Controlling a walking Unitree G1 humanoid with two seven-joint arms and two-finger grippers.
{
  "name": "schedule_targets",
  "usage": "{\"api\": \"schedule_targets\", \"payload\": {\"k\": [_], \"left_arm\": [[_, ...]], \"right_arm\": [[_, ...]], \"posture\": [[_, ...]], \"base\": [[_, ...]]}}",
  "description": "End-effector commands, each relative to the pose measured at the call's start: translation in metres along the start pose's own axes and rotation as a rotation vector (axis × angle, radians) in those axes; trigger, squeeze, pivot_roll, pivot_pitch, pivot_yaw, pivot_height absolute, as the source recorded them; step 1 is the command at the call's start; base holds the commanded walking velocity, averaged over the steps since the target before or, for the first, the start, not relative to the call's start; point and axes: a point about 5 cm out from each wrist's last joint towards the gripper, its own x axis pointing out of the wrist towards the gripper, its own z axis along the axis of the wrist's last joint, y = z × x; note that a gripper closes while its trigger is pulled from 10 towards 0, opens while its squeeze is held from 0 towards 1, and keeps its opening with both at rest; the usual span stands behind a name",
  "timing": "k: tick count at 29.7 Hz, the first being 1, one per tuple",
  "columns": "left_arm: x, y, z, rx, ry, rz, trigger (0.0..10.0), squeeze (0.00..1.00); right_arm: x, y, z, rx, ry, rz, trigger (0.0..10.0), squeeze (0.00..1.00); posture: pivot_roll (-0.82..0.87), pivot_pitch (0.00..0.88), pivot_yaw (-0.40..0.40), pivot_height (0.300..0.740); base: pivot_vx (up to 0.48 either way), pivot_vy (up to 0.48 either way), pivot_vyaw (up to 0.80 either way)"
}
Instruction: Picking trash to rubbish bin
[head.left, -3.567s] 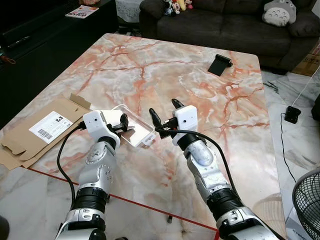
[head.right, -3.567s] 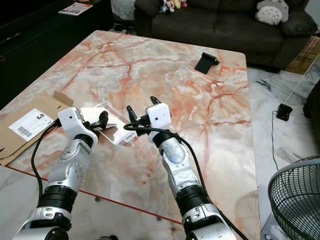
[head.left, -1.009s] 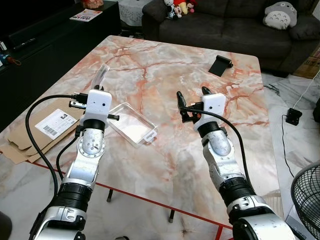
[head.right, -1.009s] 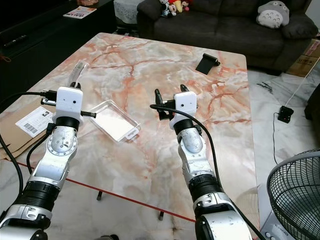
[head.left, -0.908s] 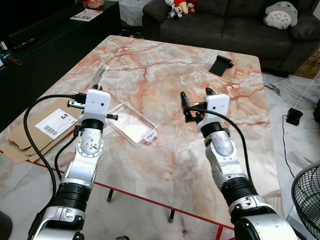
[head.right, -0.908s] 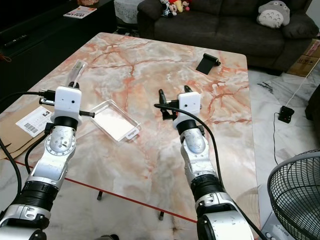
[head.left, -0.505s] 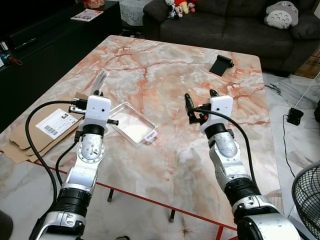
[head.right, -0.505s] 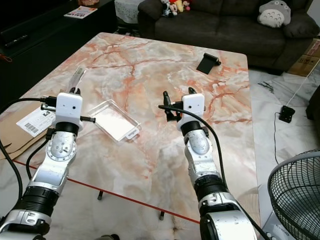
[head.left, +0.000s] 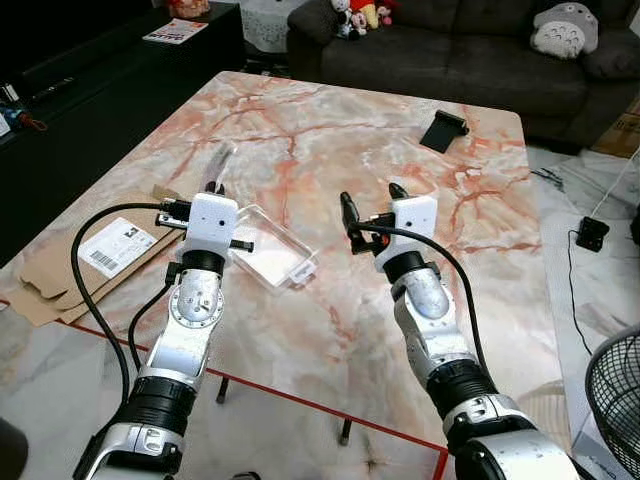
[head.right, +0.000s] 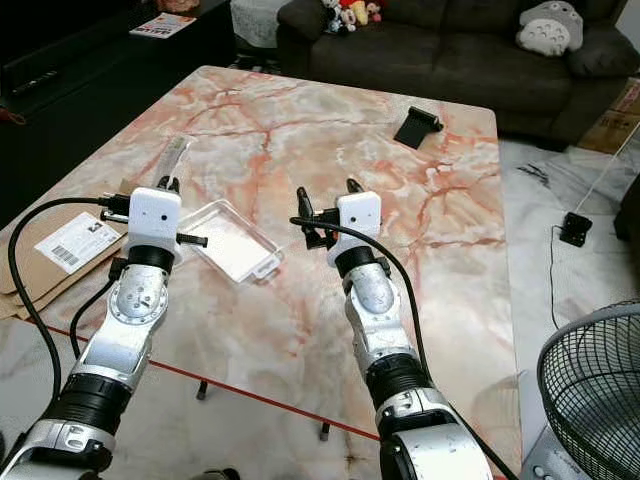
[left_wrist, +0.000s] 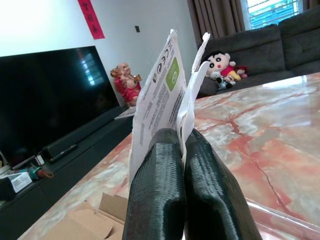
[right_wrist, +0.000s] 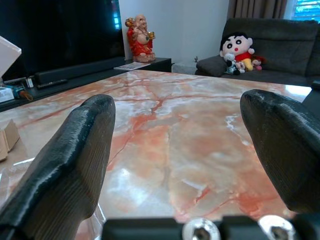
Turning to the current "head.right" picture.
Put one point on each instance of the clear plastic wrapper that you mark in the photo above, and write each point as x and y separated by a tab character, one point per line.
174	158

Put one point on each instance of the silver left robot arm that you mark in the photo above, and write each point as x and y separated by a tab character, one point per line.
135	300

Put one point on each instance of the white shipping label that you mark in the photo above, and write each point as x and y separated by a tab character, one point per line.
77	242

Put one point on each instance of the clear plastic tray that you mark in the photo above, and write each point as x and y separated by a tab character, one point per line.
235	245

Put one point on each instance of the small black stand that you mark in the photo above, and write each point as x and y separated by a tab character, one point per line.
416	127

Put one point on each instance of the black low cabinet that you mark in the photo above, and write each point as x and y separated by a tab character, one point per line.
100	110

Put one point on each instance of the flattened brown cardboard box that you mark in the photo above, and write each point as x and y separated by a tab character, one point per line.
35	275

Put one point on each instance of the dark grey sofa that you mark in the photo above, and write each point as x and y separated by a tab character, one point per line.
440	65

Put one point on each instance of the white red magazine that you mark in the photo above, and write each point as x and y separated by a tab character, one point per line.
162	25

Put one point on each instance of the colourful plush toys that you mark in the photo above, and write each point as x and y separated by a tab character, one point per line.
350	12

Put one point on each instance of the white lace cloth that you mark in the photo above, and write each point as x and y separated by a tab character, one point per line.
255	20

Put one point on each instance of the black power adapter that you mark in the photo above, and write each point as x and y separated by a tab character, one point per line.
576	229

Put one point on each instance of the grey Totoro plush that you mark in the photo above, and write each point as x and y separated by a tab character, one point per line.
549	27

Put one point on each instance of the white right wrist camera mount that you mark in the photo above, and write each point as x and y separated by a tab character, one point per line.
358	222

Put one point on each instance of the marble top table red frame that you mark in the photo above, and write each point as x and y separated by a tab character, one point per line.
310	300

